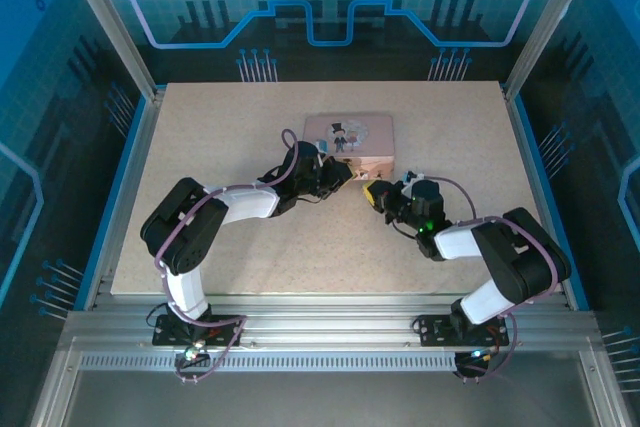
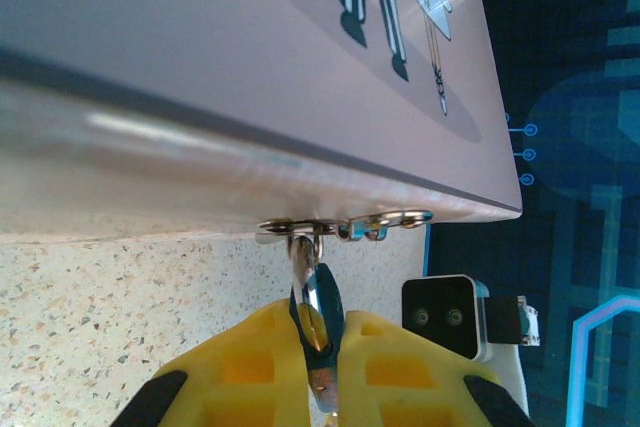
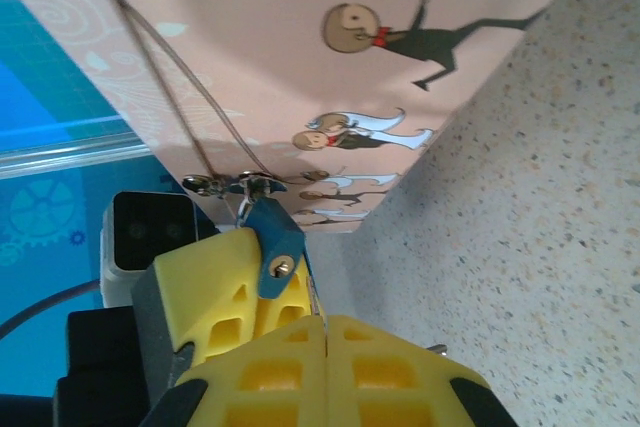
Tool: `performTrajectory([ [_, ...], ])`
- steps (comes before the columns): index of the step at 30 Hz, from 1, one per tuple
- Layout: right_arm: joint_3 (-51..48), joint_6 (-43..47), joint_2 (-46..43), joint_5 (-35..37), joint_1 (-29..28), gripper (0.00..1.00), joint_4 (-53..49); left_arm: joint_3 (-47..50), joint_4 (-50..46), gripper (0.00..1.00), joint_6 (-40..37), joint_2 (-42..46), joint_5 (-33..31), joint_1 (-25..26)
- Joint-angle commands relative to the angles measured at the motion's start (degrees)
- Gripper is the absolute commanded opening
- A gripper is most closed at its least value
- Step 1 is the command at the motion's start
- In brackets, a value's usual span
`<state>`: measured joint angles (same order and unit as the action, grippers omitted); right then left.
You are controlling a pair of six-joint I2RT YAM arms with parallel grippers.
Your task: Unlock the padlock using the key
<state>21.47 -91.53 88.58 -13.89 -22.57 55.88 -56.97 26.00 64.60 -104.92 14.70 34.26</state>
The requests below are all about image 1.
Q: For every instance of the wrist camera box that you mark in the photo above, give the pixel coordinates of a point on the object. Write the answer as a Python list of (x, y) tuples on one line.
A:
[(409, 177), (322, 146)]

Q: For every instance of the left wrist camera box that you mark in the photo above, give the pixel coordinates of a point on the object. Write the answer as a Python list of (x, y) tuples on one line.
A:
[(322, 146)]

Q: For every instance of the aluminium frame rail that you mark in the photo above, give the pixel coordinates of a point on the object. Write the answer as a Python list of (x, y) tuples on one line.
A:
[(325, 319)]

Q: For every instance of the pink cartoon print box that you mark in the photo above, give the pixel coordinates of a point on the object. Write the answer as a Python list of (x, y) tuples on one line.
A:
[(360, 134)]

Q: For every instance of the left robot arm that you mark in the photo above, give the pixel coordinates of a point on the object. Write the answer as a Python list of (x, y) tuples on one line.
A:
[(190, 232)]

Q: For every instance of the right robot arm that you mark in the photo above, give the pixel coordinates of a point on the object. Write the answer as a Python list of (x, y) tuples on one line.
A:
[(520, 252)]

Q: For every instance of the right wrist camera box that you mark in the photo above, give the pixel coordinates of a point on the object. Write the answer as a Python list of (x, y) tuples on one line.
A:
[(409, 177)]

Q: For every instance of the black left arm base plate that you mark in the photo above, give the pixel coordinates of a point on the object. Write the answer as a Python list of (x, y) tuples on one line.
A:
[(172, 329)]

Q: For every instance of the aluminium frame post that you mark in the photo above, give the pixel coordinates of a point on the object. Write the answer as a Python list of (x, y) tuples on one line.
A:
[(545, 22), (107, 22)]

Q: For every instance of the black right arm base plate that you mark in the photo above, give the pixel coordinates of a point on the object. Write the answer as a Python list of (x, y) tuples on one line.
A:
[(435, 329)]

